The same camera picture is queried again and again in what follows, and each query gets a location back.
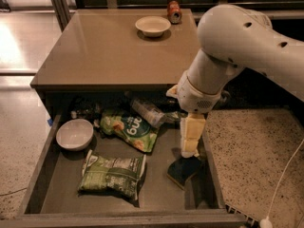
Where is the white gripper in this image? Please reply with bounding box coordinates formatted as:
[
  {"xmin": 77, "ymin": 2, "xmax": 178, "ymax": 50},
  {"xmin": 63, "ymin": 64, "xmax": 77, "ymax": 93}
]
[{"xmin": 166, "ymin": 72, "xmax": 220, "ymax": 158}]

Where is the green jalapeno chip bag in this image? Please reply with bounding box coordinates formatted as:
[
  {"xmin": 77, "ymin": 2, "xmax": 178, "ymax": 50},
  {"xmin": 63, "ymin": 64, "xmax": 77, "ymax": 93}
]
[{"xmin": 78, "ymin": 150, "xmax": 146, "ymax": 200}]

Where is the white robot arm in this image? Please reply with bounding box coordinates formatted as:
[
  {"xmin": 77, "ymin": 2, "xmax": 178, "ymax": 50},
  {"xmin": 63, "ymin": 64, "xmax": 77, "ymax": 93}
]
[{"xmin": 166, "ymin": 4, "xmax": 304, "ymax": 158}]

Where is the dark crumpled bag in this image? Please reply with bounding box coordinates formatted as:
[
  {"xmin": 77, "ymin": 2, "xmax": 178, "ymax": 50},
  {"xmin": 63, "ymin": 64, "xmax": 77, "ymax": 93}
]
[{"xmin": 164, "ymin": 111, "xmax": 187, "ymax": 124}]

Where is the green snack bag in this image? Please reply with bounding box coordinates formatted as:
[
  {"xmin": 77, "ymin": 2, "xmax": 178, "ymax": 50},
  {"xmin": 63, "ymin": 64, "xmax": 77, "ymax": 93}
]
[{"xmin": 100, "ymin": 108, "xmax": 158, "ymax": 153}]

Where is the white bowl on counter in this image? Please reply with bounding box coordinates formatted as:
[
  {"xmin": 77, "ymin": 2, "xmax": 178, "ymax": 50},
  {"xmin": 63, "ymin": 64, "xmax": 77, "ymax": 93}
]
[{"xmin": 135, "ymin": 16, "xmax": 171, "ymax": 37}]

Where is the dark bottle in drawer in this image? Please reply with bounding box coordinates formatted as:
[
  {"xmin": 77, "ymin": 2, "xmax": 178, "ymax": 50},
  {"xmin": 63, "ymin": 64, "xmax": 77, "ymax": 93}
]
[{"xmin": 69, "ymin": 97, "xmax": 102, "ymax": 121}]

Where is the white bowl in drawer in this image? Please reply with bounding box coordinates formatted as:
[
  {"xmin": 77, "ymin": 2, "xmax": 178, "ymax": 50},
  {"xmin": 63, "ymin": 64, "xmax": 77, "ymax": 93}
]
[{"xmin": 56, "ymin": 119, "xmax": 93, "ymax": 151}]

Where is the open grey drawer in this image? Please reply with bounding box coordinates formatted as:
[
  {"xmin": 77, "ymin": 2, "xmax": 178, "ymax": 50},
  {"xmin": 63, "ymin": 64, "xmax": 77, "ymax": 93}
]
[{"xmin": 1, "ymin": 110, "xmax": 245, "ymax": 228}]

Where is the clear plastic water bottle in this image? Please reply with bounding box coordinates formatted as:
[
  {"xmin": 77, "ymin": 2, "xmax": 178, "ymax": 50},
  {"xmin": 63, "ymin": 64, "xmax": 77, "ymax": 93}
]
[{"xmin": 131, "ymin": 98, "xmax": 165, "ymax": 128}]

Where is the dark green sponge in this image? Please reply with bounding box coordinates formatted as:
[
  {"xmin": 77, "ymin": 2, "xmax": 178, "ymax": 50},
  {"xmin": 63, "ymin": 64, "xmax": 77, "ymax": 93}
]
[{"xmin": 167, "ymin": 157, "xmax": 202, "ymax": 190}]

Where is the orange soda can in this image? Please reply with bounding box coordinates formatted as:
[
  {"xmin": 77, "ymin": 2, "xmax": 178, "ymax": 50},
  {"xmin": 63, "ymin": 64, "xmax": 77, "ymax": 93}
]
[{"xmin": 167, "ymin": 1, "xmax": 182, "ymax": 24}]

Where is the white cable with plug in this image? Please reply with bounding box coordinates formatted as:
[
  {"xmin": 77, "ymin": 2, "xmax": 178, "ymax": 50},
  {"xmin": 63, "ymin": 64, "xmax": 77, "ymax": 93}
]
[{"xmin": 259, "ymin": 139, "xmax": 304, "ymax": 228}]

